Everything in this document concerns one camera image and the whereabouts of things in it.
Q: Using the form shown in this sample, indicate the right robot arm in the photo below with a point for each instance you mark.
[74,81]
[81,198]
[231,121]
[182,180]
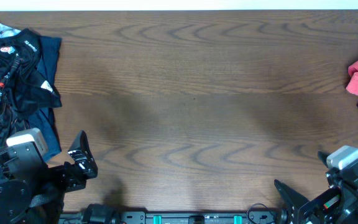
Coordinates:
[338,204]

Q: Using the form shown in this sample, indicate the black orange patterned shirt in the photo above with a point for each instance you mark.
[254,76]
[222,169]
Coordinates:
[19,56]

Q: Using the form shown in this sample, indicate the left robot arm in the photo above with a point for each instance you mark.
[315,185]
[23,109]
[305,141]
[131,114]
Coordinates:
[19,205]

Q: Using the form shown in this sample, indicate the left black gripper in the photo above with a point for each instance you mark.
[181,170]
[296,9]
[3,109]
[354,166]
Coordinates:
[74,175]

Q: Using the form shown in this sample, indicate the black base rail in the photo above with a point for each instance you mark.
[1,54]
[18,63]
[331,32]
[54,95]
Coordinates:
[97,213]

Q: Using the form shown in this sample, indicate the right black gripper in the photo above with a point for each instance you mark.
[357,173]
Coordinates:
[325,153]

